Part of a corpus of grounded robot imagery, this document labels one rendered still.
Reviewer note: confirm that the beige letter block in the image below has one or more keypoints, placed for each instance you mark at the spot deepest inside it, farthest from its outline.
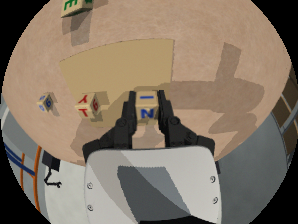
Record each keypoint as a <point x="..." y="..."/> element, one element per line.
<point x="147" y="105"/>
<point x="87" y="105"/>
<point x="45" y="102"/>
<point x="75" y="7"/>

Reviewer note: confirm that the tan flat mat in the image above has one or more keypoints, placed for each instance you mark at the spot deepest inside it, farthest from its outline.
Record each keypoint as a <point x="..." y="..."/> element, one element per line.
<point x="112" y="70"/>

